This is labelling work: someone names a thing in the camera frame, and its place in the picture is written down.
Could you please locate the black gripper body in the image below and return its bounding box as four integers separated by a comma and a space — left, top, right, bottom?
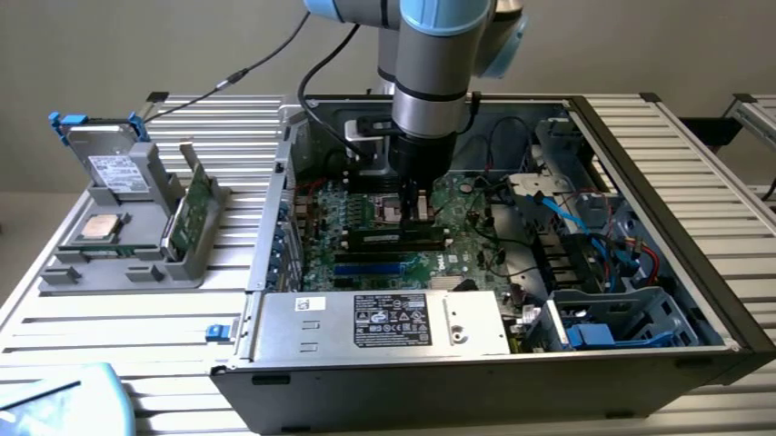
390, 131, 460, 186

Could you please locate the green RAM stick black label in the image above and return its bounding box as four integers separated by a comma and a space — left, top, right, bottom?
348, 228, 452, 250

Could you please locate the CPU socket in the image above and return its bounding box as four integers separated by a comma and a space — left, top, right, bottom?
370, 192, 440, 224

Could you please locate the green motherboard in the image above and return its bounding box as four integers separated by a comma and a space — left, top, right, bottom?
289, 168, 551, 303

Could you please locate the black expansion slot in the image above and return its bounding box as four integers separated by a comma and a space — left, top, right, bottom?
334, 252, 406, 264

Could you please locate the blue expansion slot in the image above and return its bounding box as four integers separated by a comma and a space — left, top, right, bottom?
334, 263, 406, 275

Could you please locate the silver power supply unit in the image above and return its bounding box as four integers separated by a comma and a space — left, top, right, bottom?
246, 290, 515, 361

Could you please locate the green graphics card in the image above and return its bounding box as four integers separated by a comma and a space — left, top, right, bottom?
162, 139, 213, 263

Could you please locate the metal disk bay cage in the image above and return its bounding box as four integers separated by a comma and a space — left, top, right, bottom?
525, 285, 708, 352

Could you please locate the black open PC case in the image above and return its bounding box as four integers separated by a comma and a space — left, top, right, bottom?
209, 93, 776, 435

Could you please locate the grey parts rack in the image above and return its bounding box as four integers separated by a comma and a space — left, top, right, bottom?
36, 141, 233, 292

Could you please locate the hard disk with blue brackets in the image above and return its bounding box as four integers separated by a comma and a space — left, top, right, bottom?
47, 112, 153, 195

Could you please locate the silver CPU chip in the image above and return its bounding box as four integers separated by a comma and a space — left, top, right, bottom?
81, 213, 126, 240

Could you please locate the blue cloth-like object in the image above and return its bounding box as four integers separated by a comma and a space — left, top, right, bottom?
0, 362, 138, 436

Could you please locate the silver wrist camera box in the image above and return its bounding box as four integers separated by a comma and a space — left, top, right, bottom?
342, 115, 402, 176

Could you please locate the silver drive bracket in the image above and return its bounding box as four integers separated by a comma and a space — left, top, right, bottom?
505, 171, 621, 237

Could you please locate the blue SATA wire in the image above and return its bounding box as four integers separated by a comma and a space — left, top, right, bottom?
532, 192, 639, 292

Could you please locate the thick black cable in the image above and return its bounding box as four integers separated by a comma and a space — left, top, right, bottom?
297, 23, 372, 163

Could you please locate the thin black cable with connector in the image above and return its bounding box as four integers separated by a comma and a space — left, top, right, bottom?
141, 12, 314, 124

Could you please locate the red wire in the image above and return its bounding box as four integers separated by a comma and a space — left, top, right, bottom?
628, 239, 664, 279

